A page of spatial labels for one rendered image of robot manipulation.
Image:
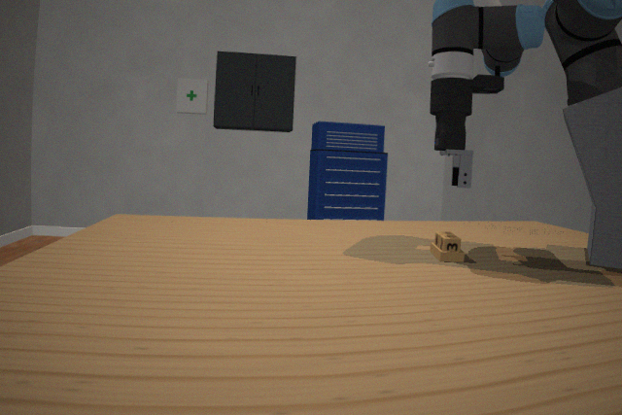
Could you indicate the tan wooden tray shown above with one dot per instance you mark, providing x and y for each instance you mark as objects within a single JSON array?
[{"x": 447, "y": 256}]

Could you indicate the beige cube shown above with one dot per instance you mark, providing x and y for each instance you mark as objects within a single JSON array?
[
  {"x": 437, "y": 236},
  {"x": 449, "y": 243}
]

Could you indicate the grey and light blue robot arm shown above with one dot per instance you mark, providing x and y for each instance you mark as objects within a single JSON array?
[{"x": 580, "y": 31}]

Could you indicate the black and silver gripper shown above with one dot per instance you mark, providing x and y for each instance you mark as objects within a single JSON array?
[{"x": 451, "y": 103}]

